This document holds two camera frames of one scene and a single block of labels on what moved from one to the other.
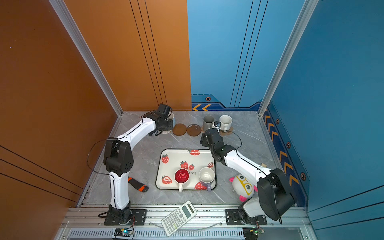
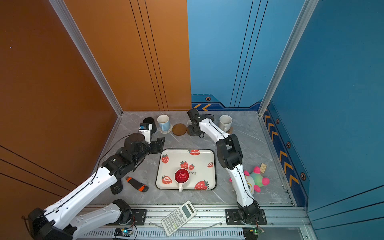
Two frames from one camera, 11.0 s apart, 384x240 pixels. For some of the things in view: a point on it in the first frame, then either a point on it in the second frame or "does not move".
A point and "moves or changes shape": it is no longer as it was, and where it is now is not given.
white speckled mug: x=225 y=121 does not move
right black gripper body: x=204 y=138 → x=192 y=131
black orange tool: x=137 y=185 does not move
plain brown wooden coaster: x=179 y=129 does not move
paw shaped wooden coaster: x=228 y=133 does not move
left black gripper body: x=167 y=125 → x=153 y=149
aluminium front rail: x=206 y=223 does not move
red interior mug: x=181 y=176 does not move
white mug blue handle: x=172 y=117 moves or changes shape
